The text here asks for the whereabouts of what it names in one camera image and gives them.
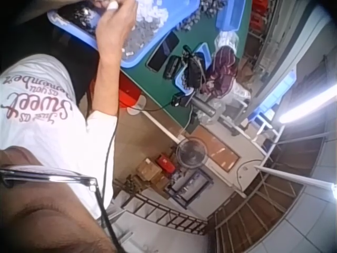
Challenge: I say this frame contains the person's right hand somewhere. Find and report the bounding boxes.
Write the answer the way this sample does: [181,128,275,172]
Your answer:
[94,0,138,58]

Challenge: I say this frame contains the pile of dark small parts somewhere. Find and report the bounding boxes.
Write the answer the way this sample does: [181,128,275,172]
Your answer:
[59,2,102,34]

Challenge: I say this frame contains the pile of white small parts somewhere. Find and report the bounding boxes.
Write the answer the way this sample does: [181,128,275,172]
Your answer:
[134,0,172,26]

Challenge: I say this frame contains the pile of grey small parts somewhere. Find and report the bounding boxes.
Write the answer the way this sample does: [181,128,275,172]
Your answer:
[121,18,169,59]

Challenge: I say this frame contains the large blue plastic tray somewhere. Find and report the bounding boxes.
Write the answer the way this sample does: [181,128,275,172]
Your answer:
[47,0,201,70]

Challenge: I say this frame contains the black phone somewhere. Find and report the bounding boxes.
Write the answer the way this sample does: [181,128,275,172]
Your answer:
[146,31,181,73]

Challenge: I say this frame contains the black rectangular case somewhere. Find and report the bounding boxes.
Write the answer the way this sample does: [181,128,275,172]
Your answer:
[164,54,183,80]

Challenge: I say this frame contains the heap of loose grey parts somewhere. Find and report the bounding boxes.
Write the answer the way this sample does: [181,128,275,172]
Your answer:
[175,0,227,32]

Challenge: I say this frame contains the red stool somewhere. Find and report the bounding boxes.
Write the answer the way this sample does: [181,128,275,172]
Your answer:
[117,87,142,108]

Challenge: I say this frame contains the small blue plastic tray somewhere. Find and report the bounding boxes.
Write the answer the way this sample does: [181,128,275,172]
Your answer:
[174,43,212,96]

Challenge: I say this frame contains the black handheld device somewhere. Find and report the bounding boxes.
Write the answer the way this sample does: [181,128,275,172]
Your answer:
[181,45,206,88]

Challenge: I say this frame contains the black charger box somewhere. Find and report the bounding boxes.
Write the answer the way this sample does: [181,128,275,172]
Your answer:
[171,92,195,108]

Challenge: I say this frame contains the clear plastic bag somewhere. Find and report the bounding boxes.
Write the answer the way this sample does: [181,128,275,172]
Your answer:
[214,30,241,53]

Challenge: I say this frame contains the blue plastic bin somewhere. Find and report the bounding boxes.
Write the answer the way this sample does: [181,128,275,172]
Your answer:
[215,0,247,31]

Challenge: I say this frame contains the maroon striped cloth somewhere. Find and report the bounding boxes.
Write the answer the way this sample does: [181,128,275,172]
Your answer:
[205,45,240,99]

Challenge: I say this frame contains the grey metal cylinder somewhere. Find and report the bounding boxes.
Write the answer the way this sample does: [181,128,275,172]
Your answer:
[193,95,216,117]

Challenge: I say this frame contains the red crates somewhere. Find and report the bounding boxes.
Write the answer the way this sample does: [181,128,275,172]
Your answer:
[248,0,270,33]

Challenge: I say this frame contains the red box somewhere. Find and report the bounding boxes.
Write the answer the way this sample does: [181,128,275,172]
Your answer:
[155,154,176,174]

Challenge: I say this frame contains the round floor fan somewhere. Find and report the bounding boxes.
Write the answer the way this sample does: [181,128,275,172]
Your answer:
[175,137,208,168]

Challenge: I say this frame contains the cardboard boxes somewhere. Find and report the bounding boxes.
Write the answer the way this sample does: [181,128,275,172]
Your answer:
[135,157,170,191]

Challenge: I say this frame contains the brown wooden board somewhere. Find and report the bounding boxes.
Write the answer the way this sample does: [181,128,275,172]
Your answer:
[189,124,242,174]

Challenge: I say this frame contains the metal rack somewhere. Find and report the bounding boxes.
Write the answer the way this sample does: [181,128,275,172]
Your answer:
[165,168,214,209]

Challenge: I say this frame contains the fluorescent tube lamp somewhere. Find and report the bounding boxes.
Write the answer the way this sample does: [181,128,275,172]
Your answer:
[278,96,337,124]

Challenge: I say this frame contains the staircase with metal railing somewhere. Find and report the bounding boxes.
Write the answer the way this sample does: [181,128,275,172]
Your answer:
[207,123,333,253]

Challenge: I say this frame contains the thin black charger cable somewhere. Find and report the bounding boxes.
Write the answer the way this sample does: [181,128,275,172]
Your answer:
[118,101,175,112]

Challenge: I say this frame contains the black rig cable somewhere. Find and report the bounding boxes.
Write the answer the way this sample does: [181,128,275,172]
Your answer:
[97,104,122,253]

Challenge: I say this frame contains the metal ladder frame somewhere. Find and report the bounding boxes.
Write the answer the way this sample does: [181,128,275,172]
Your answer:
[115,181,209,236]

